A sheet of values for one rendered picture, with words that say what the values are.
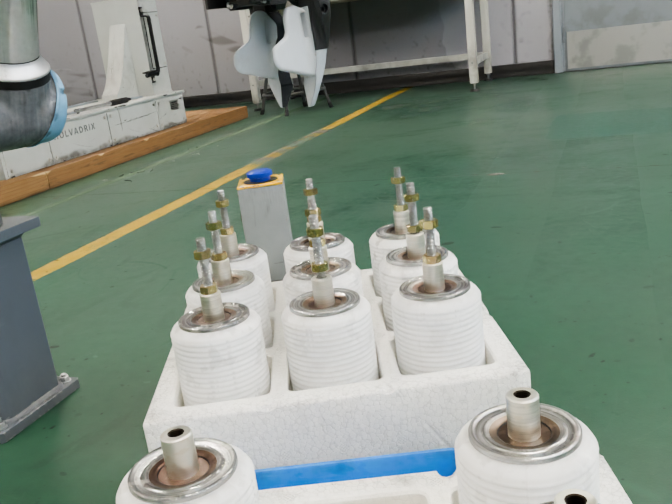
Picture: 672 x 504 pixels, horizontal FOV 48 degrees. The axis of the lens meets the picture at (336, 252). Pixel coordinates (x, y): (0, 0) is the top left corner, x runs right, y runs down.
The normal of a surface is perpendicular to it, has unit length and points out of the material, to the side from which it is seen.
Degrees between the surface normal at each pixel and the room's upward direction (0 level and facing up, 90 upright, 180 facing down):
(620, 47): 90
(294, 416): 90
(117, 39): 68
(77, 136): 90
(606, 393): 0
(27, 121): 113
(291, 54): 84
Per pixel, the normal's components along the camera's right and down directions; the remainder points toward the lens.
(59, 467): -0.12, -0.95
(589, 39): -0.33, 0.31
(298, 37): 0.69, 0.03
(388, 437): 0.06, 0.29
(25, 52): 0.74, 0.47
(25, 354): 0.94, -0.02
